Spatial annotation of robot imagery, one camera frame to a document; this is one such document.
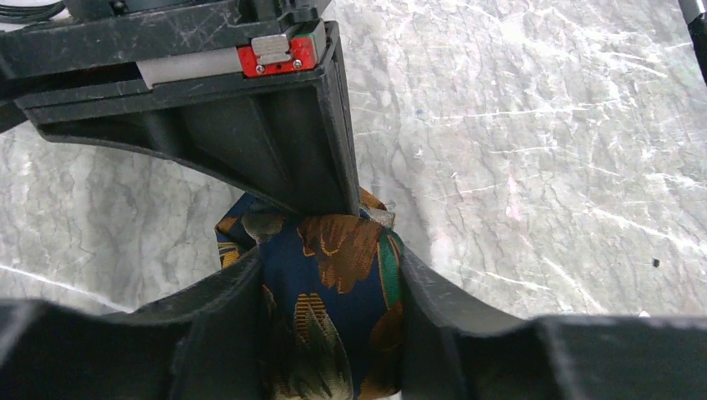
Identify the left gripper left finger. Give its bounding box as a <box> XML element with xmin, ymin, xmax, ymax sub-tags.
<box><xmin>1</xmin><ymin>250</ymin><xmax>263</xmax><ymax>399</ymax></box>

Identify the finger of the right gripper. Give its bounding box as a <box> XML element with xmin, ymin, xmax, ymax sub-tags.
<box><xmin>22</xmin><ymin>21</ymin><xmax>359</xmax><ymax>215</ymax></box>

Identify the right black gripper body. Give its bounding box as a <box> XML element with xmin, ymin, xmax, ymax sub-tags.
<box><xmin>1</xmin><ymin>1</ymin><xmax>332</xmax><ymax>133</ymax></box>

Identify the colourful patterned tie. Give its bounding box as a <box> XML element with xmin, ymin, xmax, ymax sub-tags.
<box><xmin>215</xmin><ymin>191</ymin><xmax>404</xmax><ymax>399</ymax></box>

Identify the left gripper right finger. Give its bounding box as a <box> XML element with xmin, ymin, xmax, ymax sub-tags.
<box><xmin>401</xmin><ymin>250</ymin><xmax>706</xmax><ymax>399</ymax></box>

